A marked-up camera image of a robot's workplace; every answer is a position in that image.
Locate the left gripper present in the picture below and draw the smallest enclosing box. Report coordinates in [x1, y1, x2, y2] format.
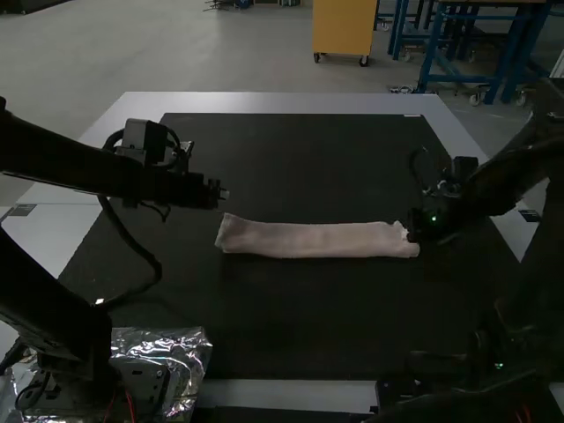
[169, 170, 224, 212]

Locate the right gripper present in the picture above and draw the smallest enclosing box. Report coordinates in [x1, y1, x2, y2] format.
[407, 189, 468, 244]

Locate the pale towel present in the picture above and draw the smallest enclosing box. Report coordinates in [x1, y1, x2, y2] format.
[214, 212, 421, 261]

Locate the black mat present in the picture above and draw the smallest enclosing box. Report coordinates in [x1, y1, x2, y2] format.
[56, 112, 523, 382]

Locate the silver foil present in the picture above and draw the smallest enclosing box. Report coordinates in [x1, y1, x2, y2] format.
[105, 324, 213, 419]

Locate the blue metal rack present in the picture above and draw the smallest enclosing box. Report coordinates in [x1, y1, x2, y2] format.
[416, 0, 553, 107]
[386, 0, 442, 63]

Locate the yellow wheeled cabinet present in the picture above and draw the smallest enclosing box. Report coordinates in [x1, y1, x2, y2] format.
[311, 0, 379, 68]

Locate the black cable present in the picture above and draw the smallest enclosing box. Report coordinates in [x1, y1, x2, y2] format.
[94, 193, 163, 309]
[408, 146, 442, 196]

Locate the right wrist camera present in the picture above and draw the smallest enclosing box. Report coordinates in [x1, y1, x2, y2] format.
[449, 155, 480, 186]

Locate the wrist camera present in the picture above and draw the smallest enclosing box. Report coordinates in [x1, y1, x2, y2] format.
[122, 117, 175, 167]
[449, 155, 480, 186]

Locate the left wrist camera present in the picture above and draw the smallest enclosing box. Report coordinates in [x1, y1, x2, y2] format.
[122, 117, 175, 167]

